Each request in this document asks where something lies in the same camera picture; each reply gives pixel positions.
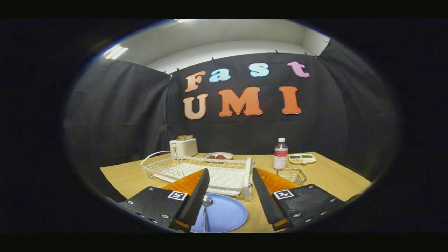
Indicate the black backdrop cloth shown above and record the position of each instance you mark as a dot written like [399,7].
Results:
[332,122]

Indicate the blue plate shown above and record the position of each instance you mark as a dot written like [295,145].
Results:
[227,213]

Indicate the ceiling light panel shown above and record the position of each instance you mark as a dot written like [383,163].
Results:
[116,52]

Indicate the white toaster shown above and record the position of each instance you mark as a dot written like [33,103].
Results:
[183,147]

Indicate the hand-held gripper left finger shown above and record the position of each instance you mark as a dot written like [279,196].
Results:
[197,199]

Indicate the toast slices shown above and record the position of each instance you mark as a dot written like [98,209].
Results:
[185,137]

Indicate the white divided snack tray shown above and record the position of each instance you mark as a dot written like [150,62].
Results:
[302,159]

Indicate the clear bottle with red label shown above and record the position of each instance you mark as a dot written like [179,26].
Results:
[280,157]

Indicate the small plate with brown cookies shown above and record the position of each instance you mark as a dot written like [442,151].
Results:
[217,156]

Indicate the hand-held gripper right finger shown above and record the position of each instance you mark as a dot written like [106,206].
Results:
[266,199]

